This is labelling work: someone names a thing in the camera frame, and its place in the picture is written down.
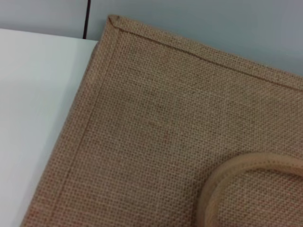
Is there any brown burlap handbag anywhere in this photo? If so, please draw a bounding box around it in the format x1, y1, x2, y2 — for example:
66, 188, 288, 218
20, 14, 303, 227

